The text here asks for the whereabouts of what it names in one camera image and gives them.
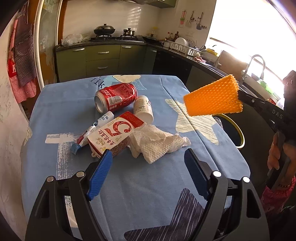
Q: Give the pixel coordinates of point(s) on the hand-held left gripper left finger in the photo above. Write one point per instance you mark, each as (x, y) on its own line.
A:
(101, 171)

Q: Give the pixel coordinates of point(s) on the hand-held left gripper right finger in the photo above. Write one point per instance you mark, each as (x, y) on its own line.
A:
(196, 171)

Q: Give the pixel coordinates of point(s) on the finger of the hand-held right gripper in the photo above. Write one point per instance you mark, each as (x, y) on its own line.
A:
(252, 99)

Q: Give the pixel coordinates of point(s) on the yellow rimmed trash bin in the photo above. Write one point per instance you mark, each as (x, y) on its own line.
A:
(241, 136)

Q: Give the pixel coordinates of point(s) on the orange sponge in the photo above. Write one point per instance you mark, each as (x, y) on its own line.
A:
(212, 97)

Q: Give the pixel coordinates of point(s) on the red and white milk carton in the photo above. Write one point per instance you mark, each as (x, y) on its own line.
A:
(115, 134)

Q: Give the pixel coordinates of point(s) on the white toothpaste tube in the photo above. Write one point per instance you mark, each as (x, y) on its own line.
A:
(101, 120)

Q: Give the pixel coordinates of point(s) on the white paper towel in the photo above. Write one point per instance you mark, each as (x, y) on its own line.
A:
(152, 143)

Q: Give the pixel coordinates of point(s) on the small white bottle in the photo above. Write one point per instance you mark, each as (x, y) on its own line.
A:
(143, 107)

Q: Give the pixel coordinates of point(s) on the red soda can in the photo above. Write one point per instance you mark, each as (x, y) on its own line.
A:
(120, 92)

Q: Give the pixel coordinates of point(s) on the person's right forearm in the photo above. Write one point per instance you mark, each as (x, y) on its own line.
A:
(275, 201)

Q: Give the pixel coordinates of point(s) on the person's right hand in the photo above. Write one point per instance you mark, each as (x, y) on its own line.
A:
(272, 153)

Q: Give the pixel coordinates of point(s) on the green plastic holder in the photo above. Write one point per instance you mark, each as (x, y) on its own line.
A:
(266, 86)

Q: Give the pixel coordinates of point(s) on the tall steel faucet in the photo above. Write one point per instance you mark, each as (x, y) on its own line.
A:
(247, 67)

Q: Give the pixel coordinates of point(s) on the wooden cutting board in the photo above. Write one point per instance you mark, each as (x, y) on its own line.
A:
(229, 62)

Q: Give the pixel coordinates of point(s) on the blue star print tablecloth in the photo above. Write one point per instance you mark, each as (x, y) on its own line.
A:
(150, 185)

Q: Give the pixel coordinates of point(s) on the pink cloth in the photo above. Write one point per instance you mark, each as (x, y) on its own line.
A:
(200, 59)

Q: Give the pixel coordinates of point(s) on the window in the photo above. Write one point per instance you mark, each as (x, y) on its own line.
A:
(249, 27)

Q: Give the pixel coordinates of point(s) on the white dish rack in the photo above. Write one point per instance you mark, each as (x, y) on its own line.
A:
(182, 49)

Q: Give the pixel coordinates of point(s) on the row of white plates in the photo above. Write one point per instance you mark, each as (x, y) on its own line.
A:
(181, 41)

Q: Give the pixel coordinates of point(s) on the hanging spatula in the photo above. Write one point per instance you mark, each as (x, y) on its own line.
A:
(199, 24)

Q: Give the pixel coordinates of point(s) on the group of sauce bottles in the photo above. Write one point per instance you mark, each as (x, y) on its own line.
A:
(172, 36)

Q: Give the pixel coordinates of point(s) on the pink hanging utensil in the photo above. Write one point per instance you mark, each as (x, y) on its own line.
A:
(182, 19)

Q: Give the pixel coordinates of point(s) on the red checked apron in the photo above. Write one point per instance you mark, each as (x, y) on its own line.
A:
(25, 92)

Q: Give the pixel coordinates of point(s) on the green lower cabinets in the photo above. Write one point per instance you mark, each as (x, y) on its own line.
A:
(101, 60)

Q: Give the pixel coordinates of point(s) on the black frying pan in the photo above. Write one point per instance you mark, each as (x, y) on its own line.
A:
(150, 39)

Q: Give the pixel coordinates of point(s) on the gas stove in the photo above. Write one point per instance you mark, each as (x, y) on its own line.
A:
(115, 38)

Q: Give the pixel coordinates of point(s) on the white plastic bag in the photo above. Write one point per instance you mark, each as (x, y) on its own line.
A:
(71, 39)

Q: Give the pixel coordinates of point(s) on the printed sliding glass door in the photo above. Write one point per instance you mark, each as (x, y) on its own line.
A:
(47, 46)

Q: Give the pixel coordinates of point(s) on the purple checked apron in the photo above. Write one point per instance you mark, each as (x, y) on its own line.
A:
(25, 58)

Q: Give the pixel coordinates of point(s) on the small dark pot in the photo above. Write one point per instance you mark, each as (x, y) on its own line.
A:
(129, 32)

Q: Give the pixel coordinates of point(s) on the black wok with lid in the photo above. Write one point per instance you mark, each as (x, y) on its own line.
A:
(104, 29)

